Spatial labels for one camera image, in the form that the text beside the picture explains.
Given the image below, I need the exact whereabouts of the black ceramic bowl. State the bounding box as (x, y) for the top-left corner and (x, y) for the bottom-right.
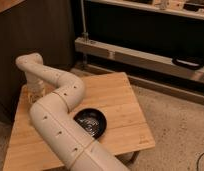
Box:
(74, 108), (107, 139)

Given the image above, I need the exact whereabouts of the metal vertical pole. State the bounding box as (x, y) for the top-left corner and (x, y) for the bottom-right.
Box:
(80, 0), (89, 42)

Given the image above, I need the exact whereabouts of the wooden shelf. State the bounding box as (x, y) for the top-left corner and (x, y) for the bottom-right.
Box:
(88, 0), (204, 20)

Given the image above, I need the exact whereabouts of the wooden table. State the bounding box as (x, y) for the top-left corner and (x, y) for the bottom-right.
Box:
(3, 72), (155, 171)

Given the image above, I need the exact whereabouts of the black handle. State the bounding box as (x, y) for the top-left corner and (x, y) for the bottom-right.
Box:
(172, 58), (204, 70)

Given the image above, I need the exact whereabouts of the grey metal rail beam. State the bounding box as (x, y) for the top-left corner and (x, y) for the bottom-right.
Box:
(75, 37), (204, 83)

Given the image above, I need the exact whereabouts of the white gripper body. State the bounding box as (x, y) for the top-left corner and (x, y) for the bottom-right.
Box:
(25, 73), (45, 104)

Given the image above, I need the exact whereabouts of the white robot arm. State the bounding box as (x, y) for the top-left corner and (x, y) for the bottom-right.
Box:
(16, 53), (129, 171)

